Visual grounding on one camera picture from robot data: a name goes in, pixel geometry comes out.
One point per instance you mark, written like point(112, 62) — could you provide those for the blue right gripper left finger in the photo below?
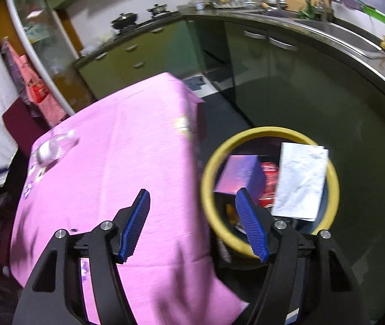
point(130, 222)

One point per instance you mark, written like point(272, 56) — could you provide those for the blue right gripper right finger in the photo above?
point(256, 234)

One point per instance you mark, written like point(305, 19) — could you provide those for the purple cardboard box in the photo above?
point(242, 171)

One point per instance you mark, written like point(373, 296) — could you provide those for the red cola can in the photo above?
point(271, 171)

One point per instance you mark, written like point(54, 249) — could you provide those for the orange foam fruit net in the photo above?
point(231, 214)

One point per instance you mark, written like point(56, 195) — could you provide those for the yellow rimmed dark trash bin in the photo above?
point(265, 142)

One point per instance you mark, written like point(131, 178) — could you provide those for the green kitchen cabinets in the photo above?
point(275, 72)

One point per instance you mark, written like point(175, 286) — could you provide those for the pink floral tablecloth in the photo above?
point(145, 136)

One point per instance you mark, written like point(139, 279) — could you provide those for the clear plastic bottle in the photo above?
point(52, 150)

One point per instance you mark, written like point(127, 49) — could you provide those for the black wok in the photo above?
point(124, 20)

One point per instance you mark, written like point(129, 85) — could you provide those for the steel sink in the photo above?
point(350, 39)

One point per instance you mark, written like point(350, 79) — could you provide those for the steel pot on stove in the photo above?
point(158, 10)

